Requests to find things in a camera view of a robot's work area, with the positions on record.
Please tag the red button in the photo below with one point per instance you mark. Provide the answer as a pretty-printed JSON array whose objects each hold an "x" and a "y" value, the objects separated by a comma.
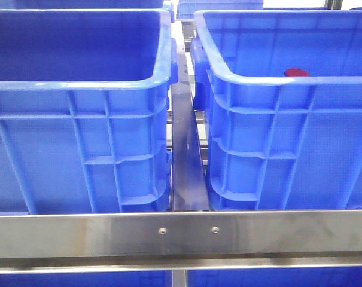
[{"x": 296, "y": 72}]

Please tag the steel centre divider bar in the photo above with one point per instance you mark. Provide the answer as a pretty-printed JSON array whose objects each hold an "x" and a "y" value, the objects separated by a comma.
[{"x": 189, "y": 189}]

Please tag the left blue plastic bin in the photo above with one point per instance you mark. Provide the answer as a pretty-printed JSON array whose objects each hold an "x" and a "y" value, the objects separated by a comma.
[{"x": 83, "y": 110}]

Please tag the blue plastic bin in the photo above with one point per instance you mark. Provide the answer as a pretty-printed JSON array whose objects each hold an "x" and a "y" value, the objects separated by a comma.
[
  {"x": 83, "y": 110},
  {"x": 277, "y": 142}
]

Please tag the right blue plastic bin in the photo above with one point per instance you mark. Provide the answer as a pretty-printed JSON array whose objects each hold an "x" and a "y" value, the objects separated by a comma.
[{"x": 277, "y": 142}]

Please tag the rear right blue bin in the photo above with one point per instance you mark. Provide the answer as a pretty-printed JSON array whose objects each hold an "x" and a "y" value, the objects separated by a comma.
[{"x": 186, "y": 9}]

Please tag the lower left blue bin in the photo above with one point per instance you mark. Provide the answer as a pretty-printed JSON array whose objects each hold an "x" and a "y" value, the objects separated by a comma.
[{"x": 133, "y": 278}]

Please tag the lower right blue bin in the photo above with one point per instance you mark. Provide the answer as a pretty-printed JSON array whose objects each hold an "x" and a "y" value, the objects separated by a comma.
[{"x": 315, "y": 276}]

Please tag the rear left blue bin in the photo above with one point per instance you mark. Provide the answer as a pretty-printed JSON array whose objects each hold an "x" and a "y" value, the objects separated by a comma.
[{"x": 89, "y": 4}]

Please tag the left rail screw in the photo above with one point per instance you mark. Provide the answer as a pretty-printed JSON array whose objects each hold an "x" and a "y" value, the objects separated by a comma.
[{"x": 162, "y": 230}]

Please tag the rail screw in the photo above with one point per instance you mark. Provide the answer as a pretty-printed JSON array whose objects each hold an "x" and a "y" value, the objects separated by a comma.
[
  {"x": 162, "y": 230},
  {"x": 215, "y": 230}
]

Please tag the right rail screw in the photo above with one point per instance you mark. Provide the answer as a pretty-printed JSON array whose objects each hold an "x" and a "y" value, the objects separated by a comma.
[{"x": 215, "y": 230}]

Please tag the steel front rail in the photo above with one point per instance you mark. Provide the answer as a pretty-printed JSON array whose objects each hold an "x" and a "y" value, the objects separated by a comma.
[{"x": 131, "y": 241}]

